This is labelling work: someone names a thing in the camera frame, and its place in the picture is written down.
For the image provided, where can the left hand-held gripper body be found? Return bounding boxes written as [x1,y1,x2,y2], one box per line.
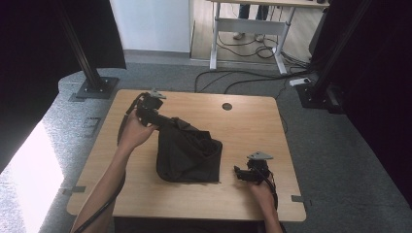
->
[135,89,167,126]

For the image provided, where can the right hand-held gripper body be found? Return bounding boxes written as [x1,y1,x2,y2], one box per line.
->
[246,150,274,185]

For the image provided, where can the black pleated skirt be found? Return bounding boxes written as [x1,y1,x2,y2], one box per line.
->
[155,116,223,184]

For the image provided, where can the person's left hand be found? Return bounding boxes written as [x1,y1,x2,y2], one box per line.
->
[118,110,158,153]

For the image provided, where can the person's right hand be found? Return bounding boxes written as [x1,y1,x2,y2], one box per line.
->
[248,182,277,213]

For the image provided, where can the grey floor socket plate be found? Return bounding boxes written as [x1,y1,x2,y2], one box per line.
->
[82,116,102,137]

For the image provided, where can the black metal stand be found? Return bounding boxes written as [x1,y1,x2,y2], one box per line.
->
[52,0,120,101]
[295,0,373,112]

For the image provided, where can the white power strip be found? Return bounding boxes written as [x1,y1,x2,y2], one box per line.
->
[289,77,312,87]

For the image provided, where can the black curtain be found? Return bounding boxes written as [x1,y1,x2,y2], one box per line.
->
[309,0,412,209]
[0,0,127,175]

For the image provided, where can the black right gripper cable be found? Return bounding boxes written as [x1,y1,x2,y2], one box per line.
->
[257,166,280,212]

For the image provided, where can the long black floor cable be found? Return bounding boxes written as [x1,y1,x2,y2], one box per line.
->
[193,69,294,93]
[223,71,310,95]

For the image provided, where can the coiled black floor cables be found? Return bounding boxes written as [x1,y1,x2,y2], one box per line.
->
[216,33,277,60]

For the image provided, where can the white desk frame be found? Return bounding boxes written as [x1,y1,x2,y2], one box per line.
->
[207,0,330,76]

